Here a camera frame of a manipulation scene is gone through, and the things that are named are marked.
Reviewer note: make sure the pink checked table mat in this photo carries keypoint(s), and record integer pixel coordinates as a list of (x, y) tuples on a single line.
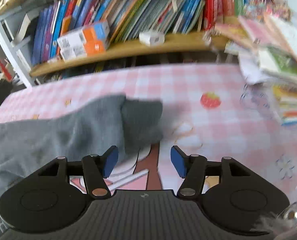
[(226, 142)]

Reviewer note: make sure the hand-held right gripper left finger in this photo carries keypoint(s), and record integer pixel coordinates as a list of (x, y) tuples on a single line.
[(109, 161)]

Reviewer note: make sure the row of colourful books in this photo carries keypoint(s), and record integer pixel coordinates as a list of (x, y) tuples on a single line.
[(143, 7)]

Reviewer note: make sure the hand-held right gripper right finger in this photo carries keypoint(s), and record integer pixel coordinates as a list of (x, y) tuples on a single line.
[(178, 161)]

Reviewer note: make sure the pile of papers and booklets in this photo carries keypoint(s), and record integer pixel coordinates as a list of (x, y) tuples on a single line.
[(276, 62)]

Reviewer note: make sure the orange and white box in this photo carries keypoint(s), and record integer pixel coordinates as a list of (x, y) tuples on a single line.
[(81, 51), (88, 33)]

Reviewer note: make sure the wooden bookshelf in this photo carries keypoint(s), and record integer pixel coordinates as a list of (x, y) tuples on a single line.
[(138, 48)]

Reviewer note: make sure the shiny silver ornament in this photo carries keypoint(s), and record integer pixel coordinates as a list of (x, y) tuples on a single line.
[(294, 211)]

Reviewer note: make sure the grey sweater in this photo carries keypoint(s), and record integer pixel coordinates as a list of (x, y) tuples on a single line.
[(63, 135)]

